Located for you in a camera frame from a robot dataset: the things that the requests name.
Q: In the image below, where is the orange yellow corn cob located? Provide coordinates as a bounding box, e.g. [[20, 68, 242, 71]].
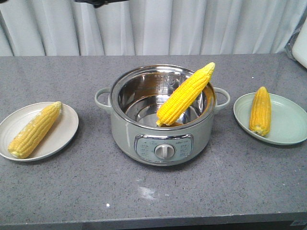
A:
[[249, 86, 272, 137]]

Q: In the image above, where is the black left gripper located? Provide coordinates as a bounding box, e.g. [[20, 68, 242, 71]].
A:
[[74, 0, 126, 7]]

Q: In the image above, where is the green round plate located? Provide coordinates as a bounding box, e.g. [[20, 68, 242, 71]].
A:
[[233, 93, 307, 145]]

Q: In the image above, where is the pale yellow corn cob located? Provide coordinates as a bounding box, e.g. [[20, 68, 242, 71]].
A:
[[8, 101, 62, 159]]

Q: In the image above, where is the yellow corn cob white tip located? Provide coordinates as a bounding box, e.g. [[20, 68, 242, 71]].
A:
[[156, 62, 215, 127]]

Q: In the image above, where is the white pleated curtain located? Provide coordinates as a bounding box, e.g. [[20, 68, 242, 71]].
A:
[[0, 0, 307, 56]]

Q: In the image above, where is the beige round plate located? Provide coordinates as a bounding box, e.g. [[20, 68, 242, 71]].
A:
[[0, 102, 79, 162]]

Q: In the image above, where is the white soy milk blender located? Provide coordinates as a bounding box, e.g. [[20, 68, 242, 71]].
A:
[[292, 23, 307, 68]]

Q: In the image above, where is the green electric cooking pot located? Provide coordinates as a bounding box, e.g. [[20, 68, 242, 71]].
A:
[[95, 64, 230, 166]]

